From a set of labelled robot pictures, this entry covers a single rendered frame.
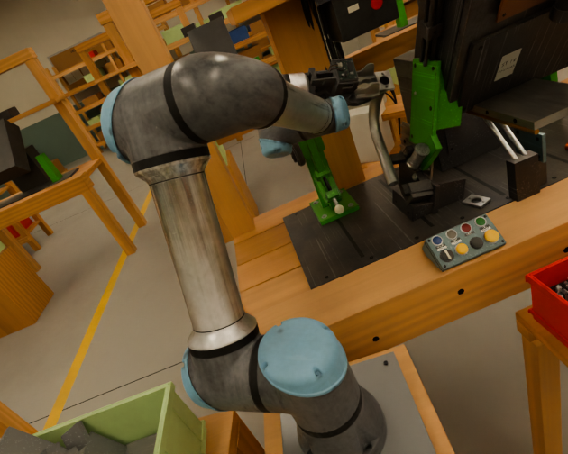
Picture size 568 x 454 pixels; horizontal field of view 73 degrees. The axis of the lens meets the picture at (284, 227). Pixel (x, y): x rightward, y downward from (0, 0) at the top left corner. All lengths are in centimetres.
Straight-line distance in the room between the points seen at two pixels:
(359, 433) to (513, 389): 119
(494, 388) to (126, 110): 162
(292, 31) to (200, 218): 80
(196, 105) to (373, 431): 54
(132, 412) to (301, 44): 106
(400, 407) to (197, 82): 60
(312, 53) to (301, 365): 95
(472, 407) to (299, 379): 128
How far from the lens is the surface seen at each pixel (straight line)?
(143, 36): 124
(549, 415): 121
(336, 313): 89
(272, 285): 108
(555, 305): 85
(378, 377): 78
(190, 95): 52
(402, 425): 73
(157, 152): 56
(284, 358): 56
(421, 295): 92
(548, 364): 105
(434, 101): 100
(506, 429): 172
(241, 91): 52
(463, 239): 94
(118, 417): 98
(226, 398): 64
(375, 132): 113
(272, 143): 90
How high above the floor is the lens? 151
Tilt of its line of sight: 29 degrees down
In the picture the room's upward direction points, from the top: 25 degrees counter-clockwise
